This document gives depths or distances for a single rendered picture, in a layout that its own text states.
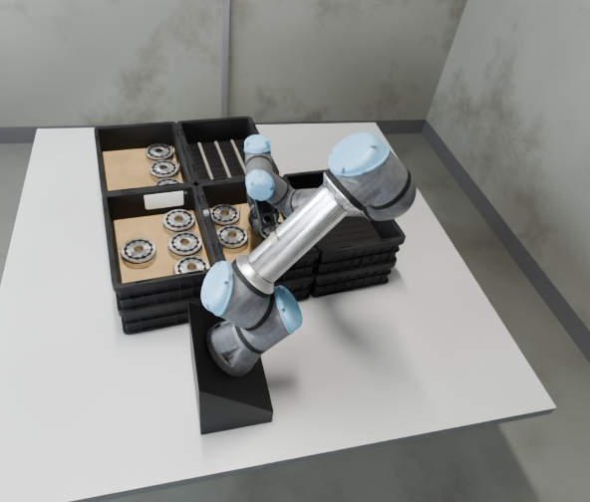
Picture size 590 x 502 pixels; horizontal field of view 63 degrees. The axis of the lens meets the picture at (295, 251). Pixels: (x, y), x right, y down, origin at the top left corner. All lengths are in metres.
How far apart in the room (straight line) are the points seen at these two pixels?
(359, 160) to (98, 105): 2.68
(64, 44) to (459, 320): 2.65
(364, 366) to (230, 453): 0.47
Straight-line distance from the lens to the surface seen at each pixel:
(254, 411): 1.31
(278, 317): 1.16
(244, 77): 3.43
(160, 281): 1.37
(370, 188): 1.02
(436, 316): 1.72
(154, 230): 1.65
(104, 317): 1.61
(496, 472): 2.36
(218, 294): 1.08
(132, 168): 1.92
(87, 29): 3.29
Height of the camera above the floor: 1.95
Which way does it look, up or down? 45 degrees down
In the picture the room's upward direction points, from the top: 10 degrees clockwise
